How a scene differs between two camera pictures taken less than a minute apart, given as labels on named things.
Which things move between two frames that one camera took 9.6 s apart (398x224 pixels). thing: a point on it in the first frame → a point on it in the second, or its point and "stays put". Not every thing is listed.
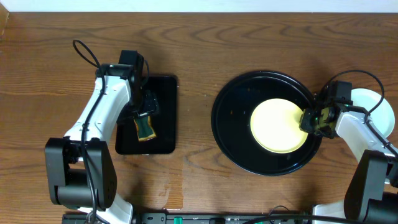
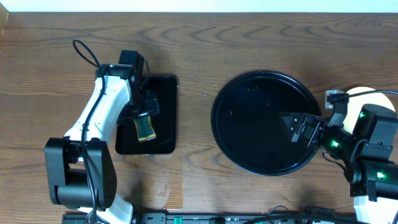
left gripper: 150,107 stays put
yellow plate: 275,126 → 356,104
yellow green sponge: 144,129 stays put
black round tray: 231,119 stays put
